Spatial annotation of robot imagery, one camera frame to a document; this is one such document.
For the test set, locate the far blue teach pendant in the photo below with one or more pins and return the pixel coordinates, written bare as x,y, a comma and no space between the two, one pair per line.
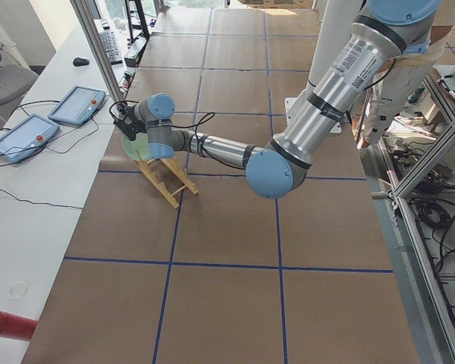
78,106

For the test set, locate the light green plate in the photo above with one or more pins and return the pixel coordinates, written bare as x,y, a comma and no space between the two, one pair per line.
138,149

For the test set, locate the blue teach pendant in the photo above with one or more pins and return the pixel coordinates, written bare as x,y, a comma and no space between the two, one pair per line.
78,106
27,137

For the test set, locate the black computer mouse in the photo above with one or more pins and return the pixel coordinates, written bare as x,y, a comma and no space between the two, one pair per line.
80,62

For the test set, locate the black keyboard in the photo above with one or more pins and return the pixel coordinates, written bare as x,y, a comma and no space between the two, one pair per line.
111,47

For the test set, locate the aluminium frame rack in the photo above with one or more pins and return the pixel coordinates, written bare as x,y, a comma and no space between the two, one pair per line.
417,156

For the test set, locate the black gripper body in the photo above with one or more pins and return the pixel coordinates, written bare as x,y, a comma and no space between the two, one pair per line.
130,127

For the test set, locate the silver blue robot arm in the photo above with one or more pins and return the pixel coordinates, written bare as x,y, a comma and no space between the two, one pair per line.
382,30

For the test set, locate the aluminium frame post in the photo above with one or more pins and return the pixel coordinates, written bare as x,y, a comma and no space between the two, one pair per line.
86,20

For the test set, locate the red cylinder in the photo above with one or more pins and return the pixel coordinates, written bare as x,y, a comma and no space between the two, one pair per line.
16,327

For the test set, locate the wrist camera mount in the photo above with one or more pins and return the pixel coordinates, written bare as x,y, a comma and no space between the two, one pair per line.
119,112

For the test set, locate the person in beige clothes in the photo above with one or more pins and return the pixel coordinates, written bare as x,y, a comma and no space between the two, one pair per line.
389,96

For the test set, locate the near blue teach pendant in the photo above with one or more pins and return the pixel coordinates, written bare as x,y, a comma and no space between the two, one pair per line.
27,137

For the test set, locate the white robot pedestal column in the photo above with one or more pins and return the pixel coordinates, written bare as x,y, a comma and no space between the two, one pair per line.
335,18

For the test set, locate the wooden dish rack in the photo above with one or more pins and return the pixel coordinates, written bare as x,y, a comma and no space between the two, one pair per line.
167,176

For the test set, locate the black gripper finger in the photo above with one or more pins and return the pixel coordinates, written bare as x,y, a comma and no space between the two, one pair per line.
131,134

